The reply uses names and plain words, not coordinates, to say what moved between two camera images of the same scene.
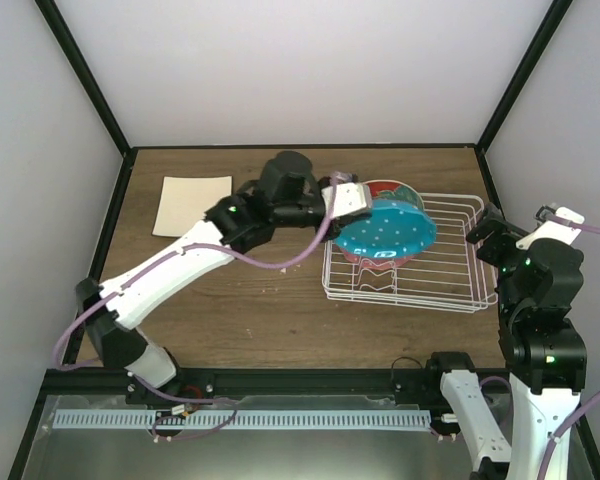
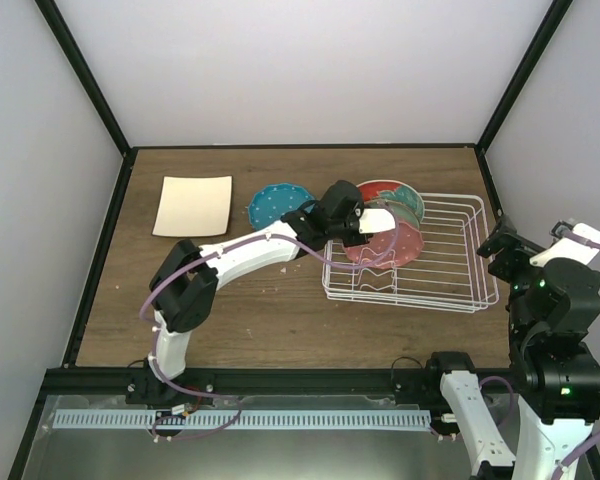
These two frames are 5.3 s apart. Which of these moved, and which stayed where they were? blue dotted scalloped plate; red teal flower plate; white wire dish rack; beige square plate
Moved: blue dotted scalloped plate
Stayed: white wire dish rack; beige square plate; red teal flower plate
